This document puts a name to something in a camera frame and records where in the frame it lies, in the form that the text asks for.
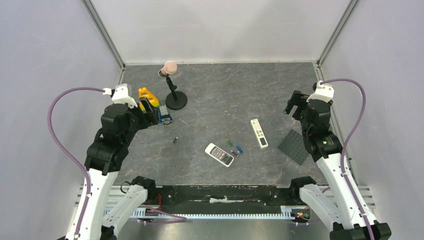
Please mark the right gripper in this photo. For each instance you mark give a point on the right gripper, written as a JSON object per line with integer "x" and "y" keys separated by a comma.
{"x": 296, "y": 106}

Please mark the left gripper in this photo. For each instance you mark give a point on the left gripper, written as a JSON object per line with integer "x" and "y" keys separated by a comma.
{"x": 151, "y": 116}

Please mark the long white remote control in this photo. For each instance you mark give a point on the long white remote control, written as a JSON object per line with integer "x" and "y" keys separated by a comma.
{"x": 259, "y": 134}

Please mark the blue battery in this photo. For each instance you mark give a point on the blue battery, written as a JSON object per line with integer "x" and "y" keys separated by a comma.
{"x": 239, "y": 149}

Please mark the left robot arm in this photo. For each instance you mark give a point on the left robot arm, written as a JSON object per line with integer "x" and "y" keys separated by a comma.
{"x": 104, "y": 158}

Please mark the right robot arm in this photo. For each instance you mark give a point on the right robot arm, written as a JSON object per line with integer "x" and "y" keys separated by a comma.
{"x": 349, "y": 216}

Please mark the white grey remote control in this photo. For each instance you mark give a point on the white grey remote control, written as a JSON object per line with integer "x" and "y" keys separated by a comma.
{"x": 219, "y": 155}

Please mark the blue toy brick block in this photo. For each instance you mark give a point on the blue toy brick block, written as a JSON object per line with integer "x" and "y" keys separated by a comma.
{"x": 164, "y": 116}

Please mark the yellow toy brick tower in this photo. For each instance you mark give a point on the yellow toy brick tower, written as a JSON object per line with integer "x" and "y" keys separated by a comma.
{"x": 146, "y": 95}

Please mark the pink microphone on stand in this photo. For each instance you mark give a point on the pink microphone on stand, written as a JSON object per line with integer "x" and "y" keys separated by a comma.
{"x": 176, "y": 100}

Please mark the dark studded baseplate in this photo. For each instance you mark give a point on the dark studded baseplate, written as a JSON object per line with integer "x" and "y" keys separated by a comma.
{"x": 293, "y": 147}

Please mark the green battery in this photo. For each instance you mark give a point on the green battery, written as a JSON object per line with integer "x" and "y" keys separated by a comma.
{"x": 229, "y": 142}

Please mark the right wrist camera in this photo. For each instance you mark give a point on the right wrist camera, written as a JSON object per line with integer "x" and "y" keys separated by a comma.
{"x": 323, "y": 92}

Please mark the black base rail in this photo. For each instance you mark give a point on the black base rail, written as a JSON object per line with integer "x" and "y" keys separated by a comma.
{"x": 223, "y": 199}

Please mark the white cable duct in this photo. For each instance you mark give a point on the white cable duct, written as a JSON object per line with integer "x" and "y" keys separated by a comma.
{"x": 284, "y": 214}

